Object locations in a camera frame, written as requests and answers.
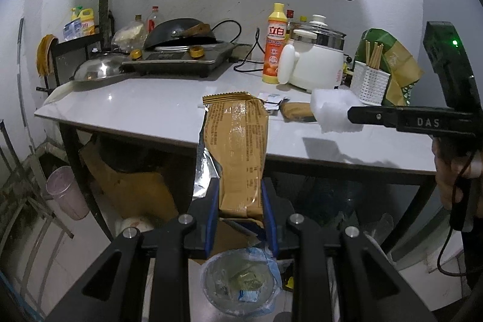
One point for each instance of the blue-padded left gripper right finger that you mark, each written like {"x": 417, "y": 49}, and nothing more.
{"x": 276, "y": 211}

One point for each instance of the steel pot lid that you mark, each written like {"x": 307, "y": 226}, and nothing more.
{"x": 103, "y": 66}

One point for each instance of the gas stove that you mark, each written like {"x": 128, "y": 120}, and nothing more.
{"x": 198, "y": 61}

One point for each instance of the black wok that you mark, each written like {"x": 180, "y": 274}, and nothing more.
{"x": 180, "y": 32}

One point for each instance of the clear zip bag with paper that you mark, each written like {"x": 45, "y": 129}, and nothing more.
{"x": 272, "y": 102}

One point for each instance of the large white foam block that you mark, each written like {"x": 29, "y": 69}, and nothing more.
{"x": 330, "y": 109}

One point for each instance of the person's right hand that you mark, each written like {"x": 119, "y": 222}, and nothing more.
{"x": 447, "y": 170}

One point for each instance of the white plastic utensil basket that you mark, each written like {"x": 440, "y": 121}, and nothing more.
{"x": 369, "y": 84}

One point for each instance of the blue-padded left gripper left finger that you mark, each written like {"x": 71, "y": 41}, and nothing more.
{"x": 205, "y": 212}

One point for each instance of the green gold rice bag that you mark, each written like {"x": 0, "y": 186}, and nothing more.
{"x": 397, "y": 61}

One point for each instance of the white electric cooking pot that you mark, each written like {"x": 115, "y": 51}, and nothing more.
{"x": 313, "y": 57}

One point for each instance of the pink plastic bucket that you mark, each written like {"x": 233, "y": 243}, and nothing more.
{"x": 64, "y": 189}

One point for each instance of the trash bin with blue liner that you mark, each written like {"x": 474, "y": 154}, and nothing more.
{"x": 242, "y": 282}

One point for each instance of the black dish rack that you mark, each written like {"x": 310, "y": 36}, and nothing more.
{"x": 57, "y": 61}

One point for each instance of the red capped oil bottle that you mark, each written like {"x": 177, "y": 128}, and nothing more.
{"x": 153, "y": 19}

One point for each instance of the brown cardboard box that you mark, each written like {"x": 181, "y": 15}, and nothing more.
{"x": 142, "y": 182}

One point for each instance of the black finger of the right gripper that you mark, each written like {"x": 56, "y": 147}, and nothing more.
{"x": 372, "y": 115}

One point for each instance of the yellow detergent jug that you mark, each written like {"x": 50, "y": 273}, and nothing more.
{"x": 87, "y": 19}

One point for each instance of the orange dish soap bottle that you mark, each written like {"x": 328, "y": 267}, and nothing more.
{"x": 274, "y": 43}

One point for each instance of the wooden chopsticks bundle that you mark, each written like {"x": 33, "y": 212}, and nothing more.
{"x": 373, "y": 52}

